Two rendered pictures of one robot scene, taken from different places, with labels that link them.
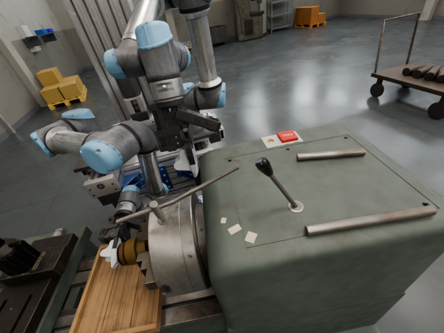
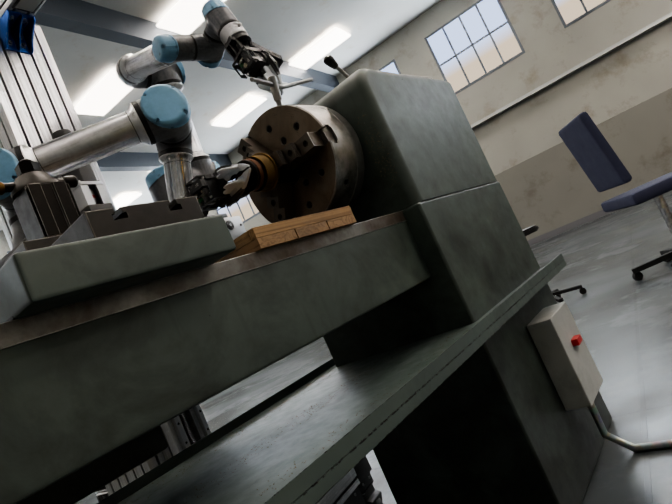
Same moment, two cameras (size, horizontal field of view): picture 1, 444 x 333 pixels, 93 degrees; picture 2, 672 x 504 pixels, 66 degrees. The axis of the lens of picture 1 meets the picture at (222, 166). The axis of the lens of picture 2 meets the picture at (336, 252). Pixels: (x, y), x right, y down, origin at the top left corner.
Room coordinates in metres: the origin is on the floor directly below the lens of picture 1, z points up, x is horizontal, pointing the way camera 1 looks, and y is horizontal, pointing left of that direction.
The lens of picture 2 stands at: (-0.42, 1.21, 0.74)
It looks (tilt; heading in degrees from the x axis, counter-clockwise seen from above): 4 degrees up; 309
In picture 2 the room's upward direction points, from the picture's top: 24 degrees counter-clockwise
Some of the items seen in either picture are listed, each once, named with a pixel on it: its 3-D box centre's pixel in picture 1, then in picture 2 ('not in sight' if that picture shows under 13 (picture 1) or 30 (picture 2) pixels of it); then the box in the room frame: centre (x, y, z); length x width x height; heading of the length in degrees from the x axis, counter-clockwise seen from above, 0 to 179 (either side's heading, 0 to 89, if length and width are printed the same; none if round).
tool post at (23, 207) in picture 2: (16, 258); (51, 216); (0.48, 0.80, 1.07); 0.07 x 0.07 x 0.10; 1
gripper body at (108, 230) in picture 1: (117, 228); (204, 197); (0.52, 0.43, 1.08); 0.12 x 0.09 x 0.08; 1
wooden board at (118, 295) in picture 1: (125, 281); (254, 257); (0.41, 0.46, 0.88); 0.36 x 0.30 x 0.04; 1
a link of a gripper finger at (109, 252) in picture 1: (109, 252); (228, 170); (0.41, 0.42, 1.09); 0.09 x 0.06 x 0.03; 1
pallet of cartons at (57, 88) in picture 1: (62, 85); not in sight; (6.66, 4.09, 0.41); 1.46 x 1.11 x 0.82; 9
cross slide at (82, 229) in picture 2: (28, 289); (88, 269); (0.42, 0.80, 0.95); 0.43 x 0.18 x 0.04; 1
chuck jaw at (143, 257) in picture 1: (154, 271); (302, 149); (0.33, 0.26, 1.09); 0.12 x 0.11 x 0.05; 1
